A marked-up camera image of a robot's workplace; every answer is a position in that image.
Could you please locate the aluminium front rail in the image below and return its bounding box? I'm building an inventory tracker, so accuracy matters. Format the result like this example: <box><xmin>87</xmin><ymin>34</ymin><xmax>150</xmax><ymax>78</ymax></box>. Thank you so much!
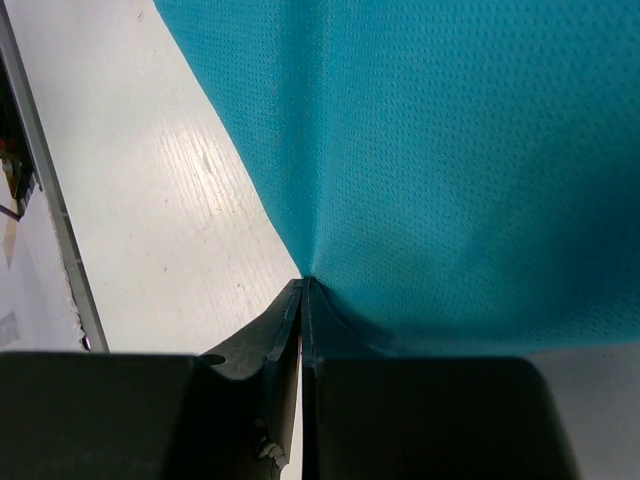
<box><xmin>1</xmin><ymin>4</ymin><xmax>109</xmax><ymax>352</ymax></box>

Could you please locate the teal t-shirt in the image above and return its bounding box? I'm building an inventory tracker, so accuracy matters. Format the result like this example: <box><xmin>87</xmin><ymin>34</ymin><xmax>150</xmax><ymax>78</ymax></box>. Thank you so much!
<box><xmin>156</xmin><ymin>1</ymin><xmax>639</xmax><ymax>355</ymax></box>

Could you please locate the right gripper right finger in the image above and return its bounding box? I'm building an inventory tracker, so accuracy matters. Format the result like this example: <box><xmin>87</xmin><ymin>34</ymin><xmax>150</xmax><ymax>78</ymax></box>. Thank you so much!
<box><xmin>301</xmin><ymin>278</ymin><xmax>579</xmax><ymax>479</ymax></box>

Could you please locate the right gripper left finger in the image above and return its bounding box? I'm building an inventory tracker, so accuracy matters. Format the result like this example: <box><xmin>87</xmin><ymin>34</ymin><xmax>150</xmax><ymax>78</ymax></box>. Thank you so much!
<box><xmin>1</xmin><ymin>280</ymin><xmax>302</xmax><ymax>479</ymax></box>

